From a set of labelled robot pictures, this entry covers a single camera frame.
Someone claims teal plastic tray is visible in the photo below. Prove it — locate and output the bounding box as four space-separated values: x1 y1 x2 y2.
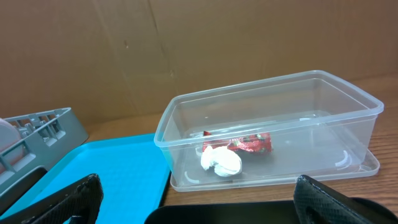
3 134 170 224

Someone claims black plastic tray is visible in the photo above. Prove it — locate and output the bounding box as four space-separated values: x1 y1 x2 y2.
144 197 398 224

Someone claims large white plate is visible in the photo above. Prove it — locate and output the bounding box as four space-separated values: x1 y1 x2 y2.
1 119 24 166

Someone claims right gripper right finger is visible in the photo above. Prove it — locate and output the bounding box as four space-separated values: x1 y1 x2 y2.
294 175 397 224

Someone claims grey dishwasher rack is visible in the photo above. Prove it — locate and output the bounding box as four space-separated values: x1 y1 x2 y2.
1 108 89 195

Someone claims clear plastic bin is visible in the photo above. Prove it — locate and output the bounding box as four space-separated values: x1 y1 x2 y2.
154 70 384 192

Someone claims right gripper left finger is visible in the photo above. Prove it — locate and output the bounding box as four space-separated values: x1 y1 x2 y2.
1 174 104 224

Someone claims white tissue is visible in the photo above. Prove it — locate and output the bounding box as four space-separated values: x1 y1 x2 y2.
200 146 243 177

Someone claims red snack wrapper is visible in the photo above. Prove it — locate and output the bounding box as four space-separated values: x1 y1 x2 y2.
202 133 273 154

